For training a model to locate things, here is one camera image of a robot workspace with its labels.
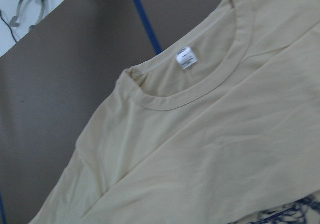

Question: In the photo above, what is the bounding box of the reacher grabber tool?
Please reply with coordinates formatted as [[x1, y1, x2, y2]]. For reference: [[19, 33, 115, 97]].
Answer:
[[9, 0, 47, 31]]

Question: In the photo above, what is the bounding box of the cream long-sleeve printed shirt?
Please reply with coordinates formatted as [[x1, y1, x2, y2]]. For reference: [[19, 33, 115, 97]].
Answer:
[[32, 0, 320, 224]]

